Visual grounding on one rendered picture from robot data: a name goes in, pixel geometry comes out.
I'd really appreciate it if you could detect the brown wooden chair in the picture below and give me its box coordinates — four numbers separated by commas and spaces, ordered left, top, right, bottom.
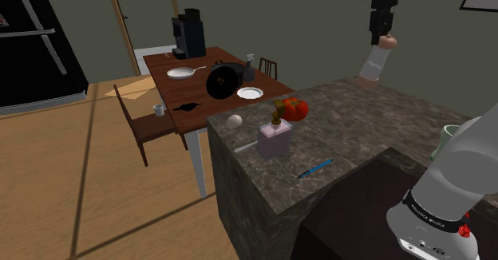
113, 84, 190, 168
258, 57, 279, 81

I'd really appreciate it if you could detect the red tomato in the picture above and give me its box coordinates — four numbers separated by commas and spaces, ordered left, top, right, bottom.
280, 97, 310, 122

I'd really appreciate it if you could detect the pale green mug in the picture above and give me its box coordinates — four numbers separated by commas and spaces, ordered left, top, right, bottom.
429, 124, 462, 162

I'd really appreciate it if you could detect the pink soap dispenser gold pump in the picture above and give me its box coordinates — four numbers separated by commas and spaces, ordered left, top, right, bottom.
256, 99, 294, 161

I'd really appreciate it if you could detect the blue pen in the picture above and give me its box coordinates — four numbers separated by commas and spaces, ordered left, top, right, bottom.
297, 158, 335, 179

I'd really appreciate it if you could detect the silver knife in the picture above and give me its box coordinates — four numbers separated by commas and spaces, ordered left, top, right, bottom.
233, 140, 259, 154

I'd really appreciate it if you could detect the brown dining table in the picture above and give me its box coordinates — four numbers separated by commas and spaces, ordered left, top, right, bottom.
142, 8, 296, 199

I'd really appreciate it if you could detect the black refrigerator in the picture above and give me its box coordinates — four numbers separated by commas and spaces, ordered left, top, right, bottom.
0, 0, 89, 116

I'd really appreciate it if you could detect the door with wooden frame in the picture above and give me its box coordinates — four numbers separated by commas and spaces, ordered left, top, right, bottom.
104, 0, 180, 77

